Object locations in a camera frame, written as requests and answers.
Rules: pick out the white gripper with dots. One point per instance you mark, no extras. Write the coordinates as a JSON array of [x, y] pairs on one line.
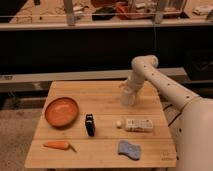
[[133, 83]]

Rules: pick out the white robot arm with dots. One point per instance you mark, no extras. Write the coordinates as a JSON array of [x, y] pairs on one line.
[[195, 142]]

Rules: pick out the black eraser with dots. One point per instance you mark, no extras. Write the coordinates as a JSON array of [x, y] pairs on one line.
[[90, 125]]

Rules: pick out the white plastic bottle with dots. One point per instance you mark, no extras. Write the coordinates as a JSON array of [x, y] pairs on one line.
[[135, 125]]

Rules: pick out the blue sponge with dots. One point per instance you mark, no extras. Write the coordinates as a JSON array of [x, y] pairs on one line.
[[130, 150]]

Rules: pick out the wooden table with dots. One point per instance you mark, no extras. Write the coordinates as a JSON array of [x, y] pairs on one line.
[[102, 100]]

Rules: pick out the black object on shelf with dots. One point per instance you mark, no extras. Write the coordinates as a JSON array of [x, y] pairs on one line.
[[104, 13]]

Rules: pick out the red basket on shelf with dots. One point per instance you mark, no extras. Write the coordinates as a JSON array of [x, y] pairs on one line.
[[123, 11]]

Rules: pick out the orange bowl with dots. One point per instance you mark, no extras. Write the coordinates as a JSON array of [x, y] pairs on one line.
[[61, 112]]

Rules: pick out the orange carrot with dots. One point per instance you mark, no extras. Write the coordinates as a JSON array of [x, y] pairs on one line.
[[62, 145]]

